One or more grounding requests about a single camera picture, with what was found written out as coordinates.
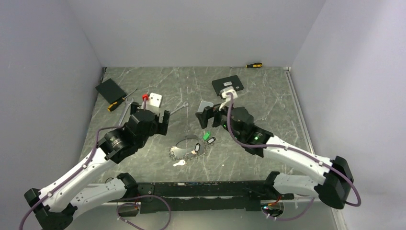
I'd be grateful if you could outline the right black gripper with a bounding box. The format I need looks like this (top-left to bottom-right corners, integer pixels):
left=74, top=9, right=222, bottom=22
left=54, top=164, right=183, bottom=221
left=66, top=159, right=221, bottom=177
left=195, top=99, right=243, bottom=141

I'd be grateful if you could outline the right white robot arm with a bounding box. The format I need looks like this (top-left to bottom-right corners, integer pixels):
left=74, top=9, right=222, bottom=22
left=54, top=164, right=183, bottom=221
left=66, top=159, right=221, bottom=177
left=195, top=104, right=354, bottom=209

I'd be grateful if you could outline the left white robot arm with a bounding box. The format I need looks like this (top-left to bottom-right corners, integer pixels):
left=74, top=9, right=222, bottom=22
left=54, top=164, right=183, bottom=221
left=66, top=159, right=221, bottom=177
left=19, top=103, right=170, bottom=230

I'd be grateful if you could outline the grey plastic box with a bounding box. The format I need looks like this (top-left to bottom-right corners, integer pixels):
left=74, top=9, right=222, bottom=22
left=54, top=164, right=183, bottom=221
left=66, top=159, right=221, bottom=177
left=197, top=101, right=214, bottom=113

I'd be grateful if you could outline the small silver wrench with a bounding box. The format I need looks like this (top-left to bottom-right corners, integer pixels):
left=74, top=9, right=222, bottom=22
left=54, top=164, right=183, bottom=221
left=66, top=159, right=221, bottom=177
left=170, top=102, right=189, bottom=115

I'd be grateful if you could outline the large silver wrench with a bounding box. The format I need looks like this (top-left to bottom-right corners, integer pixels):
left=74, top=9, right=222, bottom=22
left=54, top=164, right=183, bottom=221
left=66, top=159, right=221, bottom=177
left=116, top=98, right=134, bottom=126

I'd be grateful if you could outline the yellow black screwdriver near box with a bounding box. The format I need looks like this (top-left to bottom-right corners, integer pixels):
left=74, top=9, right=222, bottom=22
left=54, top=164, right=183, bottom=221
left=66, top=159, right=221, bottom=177
left=108, top=88, right=137, bottom=112

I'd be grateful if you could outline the black flat box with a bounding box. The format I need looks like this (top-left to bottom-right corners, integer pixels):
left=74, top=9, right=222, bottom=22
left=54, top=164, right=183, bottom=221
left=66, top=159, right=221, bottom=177
left=95, top=79, right=127, bottom=104

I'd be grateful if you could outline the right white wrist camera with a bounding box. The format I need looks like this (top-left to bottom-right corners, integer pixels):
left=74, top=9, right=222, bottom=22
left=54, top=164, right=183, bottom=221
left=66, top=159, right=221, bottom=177
left=219, top=86, right=238, bottom=111

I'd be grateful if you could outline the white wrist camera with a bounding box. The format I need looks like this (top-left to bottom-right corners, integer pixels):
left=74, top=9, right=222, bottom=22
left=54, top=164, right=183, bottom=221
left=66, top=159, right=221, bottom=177
left=146, top=93, right=162, bottom=110
left=219, top=86, right=238, bottom=111

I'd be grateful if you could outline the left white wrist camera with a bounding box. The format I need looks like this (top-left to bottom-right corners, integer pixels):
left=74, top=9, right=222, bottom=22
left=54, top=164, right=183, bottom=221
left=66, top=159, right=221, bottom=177
left=146, top=93, right=162, bottom=110

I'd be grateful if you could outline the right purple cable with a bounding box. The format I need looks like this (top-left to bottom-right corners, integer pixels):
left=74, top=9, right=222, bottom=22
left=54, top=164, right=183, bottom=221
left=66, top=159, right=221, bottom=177
left=226, top=93, right=362, bottom=222

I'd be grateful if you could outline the purple cable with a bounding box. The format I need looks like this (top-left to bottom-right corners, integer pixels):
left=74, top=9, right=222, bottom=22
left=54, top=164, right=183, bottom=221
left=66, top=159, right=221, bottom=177
left=226, top=93, right=362, bottom=222
left=18, top=93, right=172, bottom=230

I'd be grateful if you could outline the black network switch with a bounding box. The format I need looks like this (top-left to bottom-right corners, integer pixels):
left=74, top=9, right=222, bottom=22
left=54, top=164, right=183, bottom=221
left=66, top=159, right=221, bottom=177
left=212, top=75, right=244, bottom=96

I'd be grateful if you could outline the yellow black screwdriver at wall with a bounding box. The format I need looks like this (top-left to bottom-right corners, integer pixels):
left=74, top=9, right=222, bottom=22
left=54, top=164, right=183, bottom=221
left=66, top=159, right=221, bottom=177
left=230, top=62, right=263, bottom=69

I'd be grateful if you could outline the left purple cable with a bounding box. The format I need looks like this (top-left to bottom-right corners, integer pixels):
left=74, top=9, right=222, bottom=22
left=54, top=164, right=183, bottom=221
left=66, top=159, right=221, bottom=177
left=18, top=93, right=172, bottom=230

